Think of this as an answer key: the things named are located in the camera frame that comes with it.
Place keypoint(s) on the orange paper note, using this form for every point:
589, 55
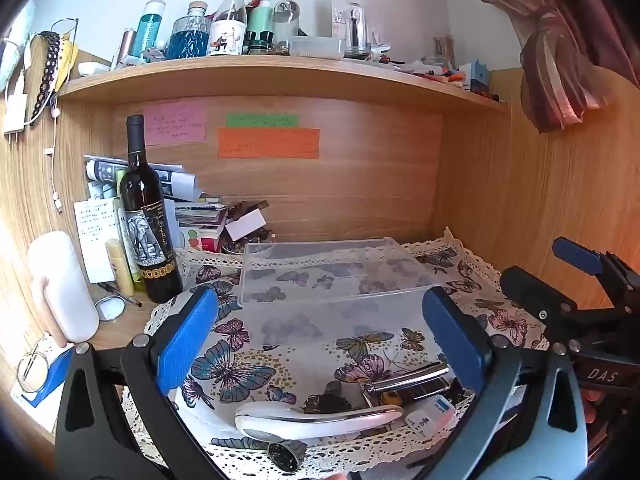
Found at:
267, 143

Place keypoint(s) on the dish of trinkets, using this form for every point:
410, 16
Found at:
250, 245

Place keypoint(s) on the blue white toy box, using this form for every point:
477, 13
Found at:
474, 76

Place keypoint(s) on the rose gold bottle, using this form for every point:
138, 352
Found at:
128, 47

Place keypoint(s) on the white charger block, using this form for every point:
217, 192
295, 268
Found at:
15, 110

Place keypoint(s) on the person's right hand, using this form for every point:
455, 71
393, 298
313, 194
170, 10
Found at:
592, 412

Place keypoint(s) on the pile of small tools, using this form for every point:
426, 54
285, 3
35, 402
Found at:
415, 67

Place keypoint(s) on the clear plastic container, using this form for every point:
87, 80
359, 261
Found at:
317, 46

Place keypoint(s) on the small white box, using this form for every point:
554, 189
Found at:
245, 224

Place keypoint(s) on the small round mirror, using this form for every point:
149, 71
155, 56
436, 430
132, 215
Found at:
110, 308

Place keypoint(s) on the white adapter with blue label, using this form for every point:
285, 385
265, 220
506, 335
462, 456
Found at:
442, 404

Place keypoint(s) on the wooden shelf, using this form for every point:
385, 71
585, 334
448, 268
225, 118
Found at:
280, 77

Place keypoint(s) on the silver metal lighter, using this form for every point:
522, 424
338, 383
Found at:
405, 379

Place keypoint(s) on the clear plastic box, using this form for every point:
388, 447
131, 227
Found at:
340, 265

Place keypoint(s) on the white handheld massager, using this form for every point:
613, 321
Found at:
310, 417

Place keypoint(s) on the clear perfume box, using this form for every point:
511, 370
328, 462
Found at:
342, 20

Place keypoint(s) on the small dark round container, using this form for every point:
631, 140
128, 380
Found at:
287, 455

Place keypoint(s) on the clear bottle with label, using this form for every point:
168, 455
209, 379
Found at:
227, 25

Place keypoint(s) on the cup of sticks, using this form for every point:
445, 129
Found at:
444, 52

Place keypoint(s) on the pale yellow tube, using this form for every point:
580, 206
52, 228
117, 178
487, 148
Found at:
120, 267

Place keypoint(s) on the yellow cloth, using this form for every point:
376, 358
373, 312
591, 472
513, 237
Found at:
67, 62

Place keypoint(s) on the butterfly print tablecloth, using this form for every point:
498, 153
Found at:
300, 360

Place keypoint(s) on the white handwritten note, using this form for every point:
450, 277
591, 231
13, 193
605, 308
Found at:
95, 240

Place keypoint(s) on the blue glass bottle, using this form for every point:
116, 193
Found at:
186, 37

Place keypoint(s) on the green paper note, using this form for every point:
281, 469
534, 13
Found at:
261, 120

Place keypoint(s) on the dark pen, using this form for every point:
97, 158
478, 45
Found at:
125, 297

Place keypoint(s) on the light blue cloth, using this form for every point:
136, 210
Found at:
12, 45

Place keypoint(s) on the small yellow black item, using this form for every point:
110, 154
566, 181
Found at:
391, 398

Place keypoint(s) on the stack of papers and magazines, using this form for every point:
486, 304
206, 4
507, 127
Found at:
185, 195

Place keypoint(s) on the dark wine bottle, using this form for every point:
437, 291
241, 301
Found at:
150, 210

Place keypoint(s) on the pink paper note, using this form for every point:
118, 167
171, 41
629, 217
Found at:
175, 122

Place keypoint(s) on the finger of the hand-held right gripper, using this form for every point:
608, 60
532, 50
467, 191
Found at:
535, 287
577, 256

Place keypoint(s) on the green pump bottle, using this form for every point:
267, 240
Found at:
261, 17

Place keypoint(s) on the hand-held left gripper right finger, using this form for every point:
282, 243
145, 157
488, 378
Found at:
455, 340

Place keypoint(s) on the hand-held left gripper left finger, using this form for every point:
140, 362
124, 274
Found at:
187, 340

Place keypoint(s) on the teal bottle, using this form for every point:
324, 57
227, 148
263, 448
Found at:
151, 30

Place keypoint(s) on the white plastic bottle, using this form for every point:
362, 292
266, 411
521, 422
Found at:
62, 285

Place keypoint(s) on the brown striped curtain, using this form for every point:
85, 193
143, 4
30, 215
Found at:
565, 60

